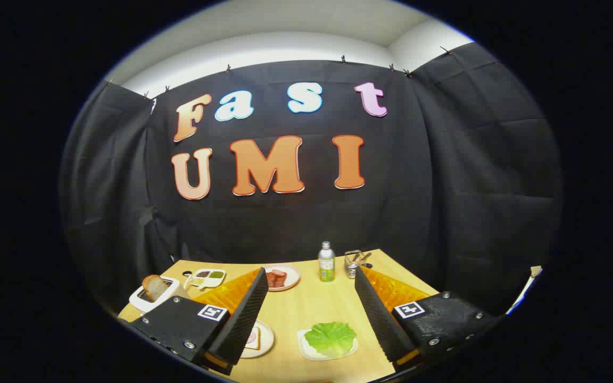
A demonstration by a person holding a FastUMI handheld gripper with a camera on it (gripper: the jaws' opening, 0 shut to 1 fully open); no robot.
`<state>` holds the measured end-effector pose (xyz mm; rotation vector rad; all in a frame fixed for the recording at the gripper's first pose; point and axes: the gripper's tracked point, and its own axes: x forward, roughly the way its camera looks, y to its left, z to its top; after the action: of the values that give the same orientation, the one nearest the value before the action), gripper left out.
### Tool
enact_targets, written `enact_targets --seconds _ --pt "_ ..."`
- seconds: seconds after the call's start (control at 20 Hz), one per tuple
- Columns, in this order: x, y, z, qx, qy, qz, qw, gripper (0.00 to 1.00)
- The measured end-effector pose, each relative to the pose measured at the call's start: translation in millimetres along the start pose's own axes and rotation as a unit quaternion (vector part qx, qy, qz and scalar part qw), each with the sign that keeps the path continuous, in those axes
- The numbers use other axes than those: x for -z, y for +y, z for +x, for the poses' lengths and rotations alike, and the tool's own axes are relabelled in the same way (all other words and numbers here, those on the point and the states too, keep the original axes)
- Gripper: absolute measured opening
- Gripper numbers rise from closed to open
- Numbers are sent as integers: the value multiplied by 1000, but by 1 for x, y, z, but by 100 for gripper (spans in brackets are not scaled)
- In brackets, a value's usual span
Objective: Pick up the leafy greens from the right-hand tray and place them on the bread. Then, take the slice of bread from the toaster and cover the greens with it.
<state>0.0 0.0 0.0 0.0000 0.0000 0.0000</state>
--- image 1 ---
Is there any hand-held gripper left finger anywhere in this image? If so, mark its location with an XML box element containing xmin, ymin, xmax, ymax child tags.
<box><xmin>130</xmin><ymin>268</ymin><xmax>270</xmax><ymax>376</ymax></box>

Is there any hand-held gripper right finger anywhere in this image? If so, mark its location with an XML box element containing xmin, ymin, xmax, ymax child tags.
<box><xmin>354</xmin><ymin>266</ymin><xmax>501</xmax><ymax>370</ymax></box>

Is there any green lettuce leaf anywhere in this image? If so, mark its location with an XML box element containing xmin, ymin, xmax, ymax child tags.
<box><xmin>304</xmin><ymin>321</ymin><xmax>357</xmax><ymax>358</ymax></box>

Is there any toast bread slice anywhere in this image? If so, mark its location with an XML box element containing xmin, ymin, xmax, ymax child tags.
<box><xmin>142</xmin><ymin>274</ymin><xmax>169</xmax><ymax>302</ymax></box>

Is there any round white plate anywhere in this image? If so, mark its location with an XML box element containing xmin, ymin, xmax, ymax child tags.
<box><xmin>240</xmin><ymin>320</ymin><xmax>275</xmax><ymax>359</ymax></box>

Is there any white divided bean dish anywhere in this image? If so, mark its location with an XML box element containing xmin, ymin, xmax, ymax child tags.
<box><xmin>188</xmin><ymin>269</ymin><xmax>226</xmax><ymax>289</ymax></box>

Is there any pink plate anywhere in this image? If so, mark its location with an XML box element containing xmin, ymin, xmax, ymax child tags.
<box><xmin>262</xmin><ymin>264</ymin><xmax>301</xmax><ymax>292</ymax></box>

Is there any square white plate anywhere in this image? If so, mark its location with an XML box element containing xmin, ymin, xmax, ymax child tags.
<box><xmin>297</xmin><ymin>329</ymin><xmax>359</xmax><ymax>362</ymax></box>

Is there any green label bottle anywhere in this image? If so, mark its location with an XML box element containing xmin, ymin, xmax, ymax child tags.
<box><xmin>318</xmin><ymin>241</ymin><xmax>336</xmax><ymax>282</ymax></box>

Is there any white toaster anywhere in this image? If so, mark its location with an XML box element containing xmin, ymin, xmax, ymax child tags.
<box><xmin>129</xmin><ymin>277</ymin><xmax>182</xmax><ymax>313</ymax></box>

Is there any black backdrop cloth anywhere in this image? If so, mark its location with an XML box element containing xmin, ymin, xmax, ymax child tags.
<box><xmin>59</xmin><ymin>43</ymin><xmax>562</xmax><ymax>320</ymax></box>

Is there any wire basket holder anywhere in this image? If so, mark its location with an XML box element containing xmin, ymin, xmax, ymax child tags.
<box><xmin>344</xmin><ymin>250</ymin><xmax>372</xmax><ymax>279</ymax></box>

